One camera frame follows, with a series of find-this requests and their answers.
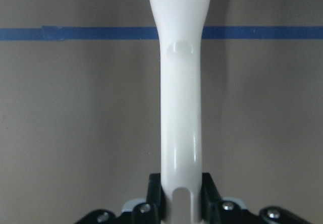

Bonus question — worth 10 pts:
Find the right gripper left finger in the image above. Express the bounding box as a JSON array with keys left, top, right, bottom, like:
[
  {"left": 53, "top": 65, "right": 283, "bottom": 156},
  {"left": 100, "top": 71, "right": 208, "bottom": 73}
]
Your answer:
[{"left": 131, "top": 173, "right": 166, "bottom": 224}]

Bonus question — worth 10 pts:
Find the white hand brush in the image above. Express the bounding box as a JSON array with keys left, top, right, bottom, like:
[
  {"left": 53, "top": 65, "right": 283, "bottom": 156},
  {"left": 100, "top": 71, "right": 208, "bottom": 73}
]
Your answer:
[{"left": 149, "top": 0, "right": 210, "bottom": 223}]

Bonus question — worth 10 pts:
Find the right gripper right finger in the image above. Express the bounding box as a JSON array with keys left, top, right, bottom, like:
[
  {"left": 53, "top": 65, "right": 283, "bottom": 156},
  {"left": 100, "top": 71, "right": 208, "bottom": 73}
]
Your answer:
[{"left": 201, "top": 173, "right": 242, "bottom": 224}]

